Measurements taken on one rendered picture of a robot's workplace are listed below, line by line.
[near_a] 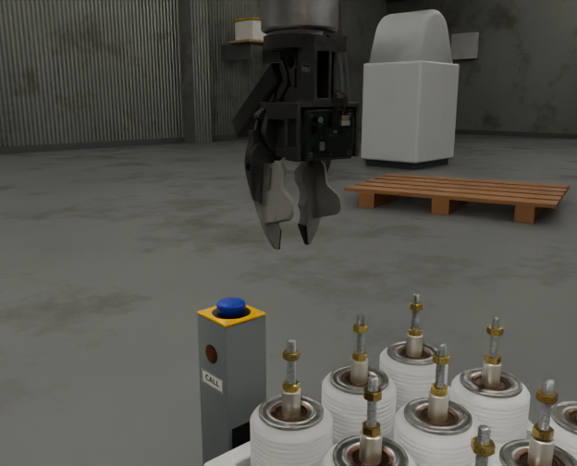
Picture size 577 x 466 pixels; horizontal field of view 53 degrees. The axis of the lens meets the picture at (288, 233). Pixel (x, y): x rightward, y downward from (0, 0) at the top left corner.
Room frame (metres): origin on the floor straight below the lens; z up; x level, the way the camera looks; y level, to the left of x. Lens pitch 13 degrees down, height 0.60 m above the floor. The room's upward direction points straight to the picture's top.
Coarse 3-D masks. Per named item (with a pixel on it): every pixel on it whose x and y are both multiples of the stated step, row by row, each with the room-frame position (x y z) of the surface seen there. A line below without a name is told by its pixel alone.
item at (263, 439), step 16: (256, 416) 0.59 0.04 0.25; (256, 432) 0.57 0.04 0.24; (272, 432) 0.56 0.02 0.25; (288, 432) 0.56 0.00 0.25; (304, 432) 0.56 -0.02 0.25; (320, 432) 0.57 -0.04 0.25; (256, 448) 0.57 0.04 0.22; (272, 448) 0.56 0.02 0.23; (288, 448) 0.55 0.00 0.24; (304, 448) 0.55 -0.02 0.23; (320, 448) 0.56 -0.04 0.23; (256, 464) 0.57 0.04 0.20; (272, 464) 0.56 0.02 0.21; (288, 464) 0.55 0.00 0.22; (304, 464) 0.55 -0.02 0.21; (320, 464) 0.56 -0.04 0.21
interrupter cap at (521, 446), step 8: (520, 440) 0.54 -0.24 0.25; (528, 440) 0.54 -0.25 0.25; (504, 448) 0.52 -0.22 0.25; (512, 448) 0.52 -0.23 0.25; (520, 448) 0.52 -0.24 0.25; (528, 448) 0.52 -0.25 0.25; (560, 448) 0.52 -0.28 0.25; (504, 456) 0.51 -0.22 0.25; (512, 456) 0.51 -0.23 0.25; (520, 456) 0.51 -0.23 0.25; (560, 456) 0.51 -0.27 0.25; (568, 456) 0.51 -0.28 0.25; (504, 464) 0.50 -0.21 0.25; (512, 464) 0.50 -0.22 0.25; (520, 464) 0.50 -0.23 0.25; (528, 464) 0.50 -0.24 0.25; (552, 464) 0.50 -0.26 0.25; (560, 464) 0.50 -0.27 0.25; (568, 464) 0.50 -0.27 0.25; (576, 464) 0.50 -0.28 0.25
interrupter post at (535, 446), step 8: (536, 440) 0.50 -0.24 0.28; (544, 440) 0.50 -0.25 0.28; (552, 440) 0.50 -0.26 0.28; (536, 448) 0.49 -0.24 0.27; (544, 448) 0.49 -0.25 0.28; (552, 448) 0.49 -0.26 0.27; (528, 456) 0.50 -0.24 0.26; (536, 456) 0.49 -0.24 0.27; (544, 456) 0.49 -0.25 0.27; (552, 456) 0.50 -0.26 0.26; (536, 464) 0.49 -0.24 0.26; (544, 464) 0.49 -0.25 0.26
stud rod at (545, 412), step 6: (546, 378) 0.51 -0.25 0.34; (546, 384) 0.50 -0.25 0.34; (552, 384) 0.50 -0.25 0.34; (546, 390) 0.50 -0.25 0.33; (552, 390) 0.50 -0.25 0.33; (540, 408) 0.50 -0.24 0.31; (546, 408) 0.50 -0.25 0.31; (540, 414) 0.50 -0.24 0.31; (546, 414) 0.50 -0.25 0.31; (540, 420) 0.50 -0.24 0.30; (546, 420) 0.50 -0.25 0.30; (540, 426) 0.50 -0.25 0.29; (546, 426) 0.50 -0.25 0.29
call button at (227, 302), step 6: (222, 300) 0.76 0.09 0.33; (228, 300) 0.76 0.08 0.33; (234, 300) 0.76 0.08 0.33; (240, 300) 0.76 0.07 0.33; (216, 306) 0.75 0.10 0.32; (222, 306) 0.74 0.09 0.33; (228, 306) 0.74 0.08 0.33; (234, 306) 0.74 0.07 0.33; (240, 306) 0.74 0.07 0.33; (222, 312) 0.74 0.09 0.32; (228, 312) 0.74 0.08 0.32; (234, 312) 0.74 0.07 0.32; (240, 312) 0.75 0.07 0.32
